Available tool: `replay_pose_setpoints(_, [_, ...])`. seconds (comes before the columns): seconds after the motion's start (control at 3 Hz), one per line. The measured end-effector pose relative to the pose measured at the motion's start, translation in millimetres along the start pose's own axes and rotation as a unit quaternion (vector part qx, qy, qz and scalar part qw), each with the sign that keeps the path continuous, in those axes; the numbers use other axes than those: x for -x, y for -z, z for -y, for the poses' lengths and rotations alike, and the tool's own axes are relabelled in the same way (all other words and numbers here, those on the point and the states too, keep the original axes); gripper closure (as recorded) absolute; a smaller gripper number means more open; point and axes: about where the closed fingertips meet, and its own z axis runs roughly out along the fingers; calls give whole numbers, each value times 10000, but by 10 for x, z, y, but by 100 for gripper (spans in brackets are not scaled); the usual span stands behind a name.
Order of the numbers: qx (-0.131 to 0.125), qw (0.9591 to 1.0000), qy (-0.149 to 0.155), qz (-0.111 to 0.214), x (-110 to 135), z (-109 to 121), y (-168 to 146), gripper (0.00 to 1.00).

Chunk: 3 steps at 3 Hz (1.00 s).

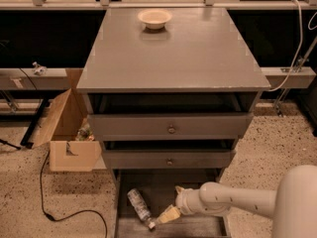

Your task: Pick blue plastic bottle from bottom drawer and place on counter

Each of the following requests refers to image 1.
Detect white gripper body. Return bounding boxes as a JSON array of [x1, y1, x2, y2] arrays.
[[175, 188, 202, 215]]

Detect grey bottom drawer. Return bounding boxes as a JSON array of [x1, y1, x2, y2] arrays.
[[114, 169, 231, 238]]

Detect small clear object on ledge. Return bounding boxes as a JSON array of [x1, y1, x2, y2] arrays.
[[33, 61, 48, 76]]

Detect white hanging cable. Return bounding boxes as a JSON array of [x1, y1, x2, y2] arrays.
[[266, 0, 305, 93]]

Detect clear plastic bottle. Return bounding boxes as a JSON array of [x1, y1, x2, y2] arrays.
[[127, 188, 156, 230]]

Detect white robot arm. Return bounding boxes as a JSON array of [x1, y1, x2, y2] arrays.
[[157, 165, 317, 238]]

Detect items inside cardboard box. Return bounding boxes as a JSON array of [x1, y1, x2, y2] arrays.
[[75, 123, 95, 141]]

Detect round middle drawer knob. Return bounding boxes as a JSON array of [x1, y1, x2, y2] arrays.
[[166, 159, 173, 166]]

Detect grey middle drawer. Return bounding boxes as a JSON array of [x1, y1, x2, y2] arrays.
[[103, 140, 236, 170]]

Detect black floor cable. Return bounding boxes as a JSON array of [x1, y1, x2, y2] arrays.
[[39, 150, 109, 238]]

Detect cardboard box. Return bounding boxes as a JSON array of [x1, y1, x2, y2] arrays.
[[32, 68, 103, 173]]

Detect round drawer knob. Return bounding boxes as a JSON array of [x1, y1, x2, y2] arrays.
[[167, 125, 176, 134], [166, 159, 173, 166]]

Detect white bowl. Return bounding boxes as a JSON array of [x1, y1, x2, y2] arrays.
[[138, 9, 172, 30]]

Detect round top drawer knob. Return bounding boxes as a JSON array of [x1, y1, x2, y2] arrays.
[[167, 125, 176, 134]]

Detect grey top drawer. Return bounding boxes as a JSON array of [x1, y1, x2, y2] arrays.
[[88, 93, 253, 141]]

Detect grey drawer cabinet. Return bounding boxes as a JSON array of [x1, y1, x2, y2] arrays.
[[77, 8, 270, 238]]

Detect grey drawer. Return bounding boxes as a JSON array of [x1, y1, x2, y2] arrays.
[[114, 169, 231, 238], [88, 93, 253, 141], [103, 140, 236, 170]]

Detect black metal leg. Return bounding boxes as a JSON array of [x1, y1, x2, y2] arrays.
[[20, 98, 49, 149]]

